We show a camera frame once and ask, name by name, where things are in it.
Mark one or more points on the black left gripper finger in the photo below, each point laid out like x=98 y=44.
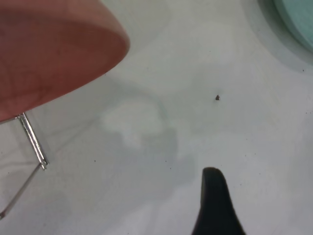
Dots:
x=215 y=210

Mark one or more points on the green round plate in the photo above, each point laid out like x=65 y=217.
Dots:
x=298 y=19

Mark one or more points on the salmon pink round plate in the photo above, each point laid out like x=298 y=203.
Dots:
x=53 y=49

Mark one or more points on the small dark crumb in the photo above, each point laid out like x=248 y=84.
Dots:
x=217 y=98

